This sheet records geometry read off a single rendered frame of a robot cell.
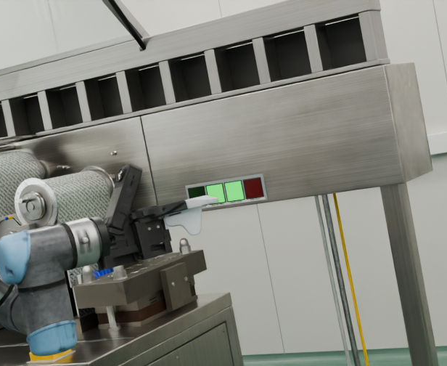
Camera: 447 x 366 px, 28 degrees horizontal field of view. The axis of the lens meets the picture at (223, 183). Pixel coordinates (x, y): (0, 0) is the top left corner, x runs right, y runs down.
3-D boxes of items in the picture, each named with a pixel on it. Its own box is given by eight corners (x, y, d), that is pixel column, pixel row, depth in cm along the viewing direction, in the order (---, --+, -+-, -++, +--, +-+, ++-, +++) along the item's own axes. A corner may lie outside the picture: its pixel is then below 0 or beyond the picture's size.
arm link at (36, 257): (-1, 289, 142) (-12, 236, 141) (65, 273, 147) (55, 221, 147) (13, 293, 135) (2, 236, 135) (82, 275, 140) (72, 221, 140)
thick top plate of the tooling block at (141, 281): (77, 308, 235) (72, 286, 235) (161, 274, 270) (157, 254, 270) (127, 304, 227) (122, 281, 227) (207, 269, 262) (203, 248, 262)
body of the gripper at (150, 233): (159, 255, 155) (93, 272, 149) (146, 207, 155) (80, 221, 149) (177, 250, 148) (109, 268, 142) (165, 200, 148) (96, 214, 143)
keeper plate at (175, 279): (167, 311, 242) (159, 270, 241) (186, 301, 251) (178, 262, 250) (175, 310, 241) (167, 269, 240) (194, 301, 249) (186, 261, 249)
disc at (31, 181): (20, 235, 246) (9, 181, 245) (21, 235, 246) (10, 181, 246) (62, 229, 238) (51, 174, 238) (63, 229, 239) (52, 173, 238)
